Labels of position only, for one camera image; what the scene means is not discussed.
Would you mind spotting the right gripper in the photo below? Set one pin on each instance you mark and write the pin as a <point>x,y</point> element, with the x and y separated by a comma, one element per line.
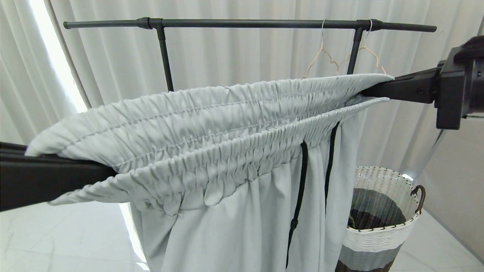
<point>452,98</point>

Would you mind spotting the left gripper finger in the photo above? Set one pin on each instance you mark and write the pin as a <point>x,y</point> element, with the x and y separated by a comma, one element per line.
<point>7,147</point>
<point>38,177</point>

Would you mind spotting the pink clothes hanger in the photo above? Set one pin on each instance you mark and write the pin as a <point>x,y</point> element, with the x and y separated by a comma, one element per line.
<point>375,57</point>
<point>312,64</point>

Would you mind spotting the white laundry basket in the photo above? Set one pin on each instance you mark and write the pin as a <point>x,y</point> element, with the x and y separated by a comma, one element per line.
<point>378,241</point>

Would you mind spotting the black clothes rack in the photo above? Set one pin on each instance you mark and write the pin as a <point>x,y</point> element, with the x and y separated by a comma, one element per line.
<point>245,23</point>

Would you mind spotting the white curtain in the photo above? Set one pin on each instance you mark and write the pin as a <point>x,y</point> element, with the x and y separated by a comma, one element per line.
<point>19,75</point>
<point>245,49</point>

